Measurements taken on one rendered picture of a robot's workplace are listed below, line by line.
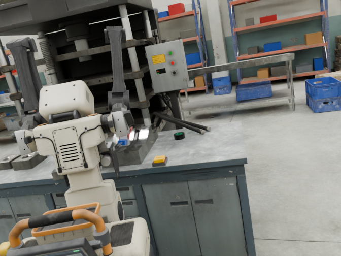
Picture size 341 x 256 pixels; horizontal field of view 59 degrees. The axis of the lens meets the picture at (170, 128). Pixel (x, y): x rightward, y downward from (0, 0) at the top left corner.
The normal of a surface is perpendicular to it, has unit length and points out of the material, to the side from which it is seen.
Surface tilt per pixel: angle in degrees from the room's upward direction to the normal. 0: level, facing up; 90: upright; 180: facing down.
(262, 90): 92
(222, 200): 90
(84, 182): 82
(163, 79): 90
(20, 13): 90
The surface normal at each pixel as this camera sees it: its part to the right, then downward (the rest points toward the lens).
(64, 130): 0.00, 0.14
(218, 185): -0.17, 0.30
